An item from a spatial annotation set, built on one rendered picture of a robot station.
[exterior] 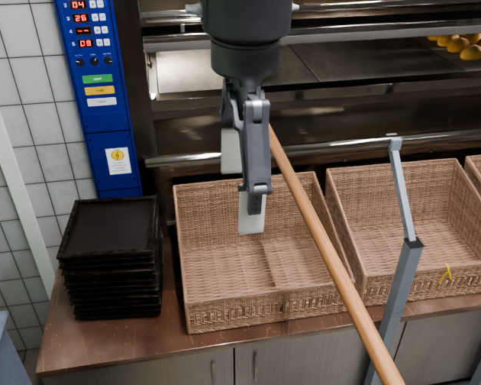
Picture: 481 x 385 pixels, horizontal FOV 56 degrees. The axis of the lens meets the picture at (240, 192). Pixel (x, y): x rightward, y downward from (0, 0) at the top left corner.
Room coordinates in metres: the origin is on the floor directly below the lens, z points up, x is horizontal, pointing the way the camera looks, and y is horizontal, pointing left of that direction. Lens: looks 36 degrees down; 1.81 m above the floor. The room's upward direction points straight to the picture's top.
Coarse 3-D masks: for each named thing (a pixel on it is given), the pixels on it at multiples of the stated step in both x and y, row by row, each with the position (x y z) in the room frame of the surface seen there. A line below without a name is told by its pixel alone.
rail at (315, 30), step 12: (348, 24) 1.38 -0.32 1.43; (360, 24) 1.38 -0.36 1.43; (372, 24) 1.39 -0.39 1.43; (384, 24) 1.39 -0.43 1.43; (396, 24) 1.40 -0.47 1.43; (408, 24) 1.41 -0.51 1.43; (420, 24) 1.41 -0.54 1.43; (432, 24) 1.42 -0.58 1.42; (444, 24) 1.43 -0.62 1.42; (456, 24) 1.43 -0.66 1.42; (468, 24) 1.44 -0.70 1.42; (480, 24) 1.45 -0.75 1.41; (144, 36) 1.27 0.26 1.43; (156, 36) 1.27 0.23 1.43; (168, 36) 1.28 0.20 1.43; (180, 36) 1.29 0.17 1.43; (192, 36) 1.29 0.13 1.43; (204, 36) 1.30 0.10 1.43
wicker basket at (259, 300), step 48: (192, 192) 1.39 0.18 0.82; (288, 192) 1.44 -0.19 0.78; (192, 240) 1.33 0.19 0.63; (240, 240) 1.36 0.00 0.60; (288, 240) 1.38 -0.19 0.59; (336, 240) 1.18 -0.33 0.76; (192, 288) 1.12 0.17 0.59; (240, 288) 1.12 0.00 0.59; (288, 288) 0.99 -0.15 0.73; (336, 288) 1.01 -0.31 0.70
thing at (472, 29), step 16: (192, 32) 1.48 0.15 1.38; (352, 32) 1.37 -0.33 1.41; (368, 32) 1.38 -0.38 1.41; (384, 32) 1.39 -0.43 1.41; (400, 32) 1.40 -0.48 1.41; (416, 32) 1.41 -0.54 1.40; (432, 32) 1.42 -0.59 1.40; (448, 32) 1.43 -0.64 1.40; (464, 32) 1.43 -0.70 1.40; (480, 32) 1.44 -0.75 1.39; (144, 48) 1.26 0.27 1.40; (160, 48) 1.27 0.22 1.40; (176, 48) 1.28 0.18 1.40; (192, 48) 1.29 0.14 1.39; (208, 48) 1.29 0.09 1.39
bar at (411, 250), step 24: (288, 144) 1.12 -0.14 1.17; (312, 144) 1.12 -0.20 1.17; (336, 144) 1.13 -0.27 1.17; (360, 144) 1.14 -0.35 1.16; (384, 144) 1.16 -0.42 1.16; (408, 216) 1.01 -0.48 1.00; (408, 240) 0.97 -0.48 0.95; (408, 264) 0.94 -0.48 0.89; (408, 288) 0.94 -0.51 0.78; (384, 312) 0.97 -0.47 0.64; (384, 336) 0.94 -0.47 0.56; (456, 384) 1.10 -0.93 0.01; (480, 384) 1.02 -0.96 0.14
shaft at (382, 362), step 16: (272, 144) 1.07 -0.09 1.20; (288, 160) 0.99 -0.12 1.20; (288, 176) 0.92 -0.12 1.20; (304, 192) 0.85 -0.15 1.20; (304, 208) 0.79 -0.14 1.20; (320, 224) 0.74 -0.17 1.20; (320, 240) 0.69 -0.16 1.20; (336, 256) 0.64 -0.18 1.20; (336, 272) 0.60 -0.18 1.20; (352, 288) 0.56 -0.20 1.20; (352, 304) 0.52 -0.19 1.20; (352, 320) 0.50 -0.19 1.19; (368, 320) 0.49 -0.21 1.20; (368, 336) 0.46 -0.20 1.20; (368, 352) 0.44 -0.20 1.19; (384, 352) 0.43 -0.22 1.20; (384, 368) 0.40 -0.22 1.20; (384, 384) 0.38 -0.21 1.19; (400, 384) 0.37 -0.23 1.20
